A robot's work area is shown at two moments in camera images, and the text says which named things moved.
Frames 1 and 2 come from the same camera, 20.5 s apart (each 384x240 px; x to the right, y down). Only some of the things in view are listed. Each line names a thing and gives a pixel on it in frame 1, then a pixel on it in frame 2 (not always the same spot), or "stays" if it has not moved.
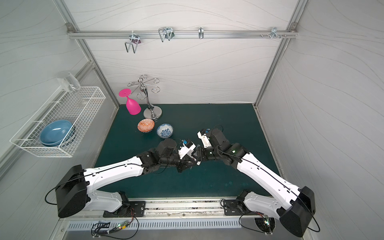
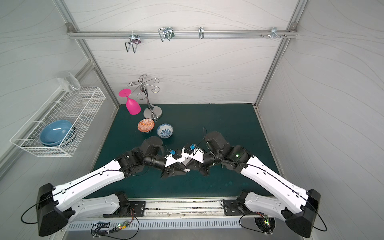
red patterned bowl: x=146 y=125 stays
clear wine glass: x=70 y=83 stays
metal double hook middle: x=166 y=32 stays
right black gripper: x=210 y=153 -> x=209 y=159
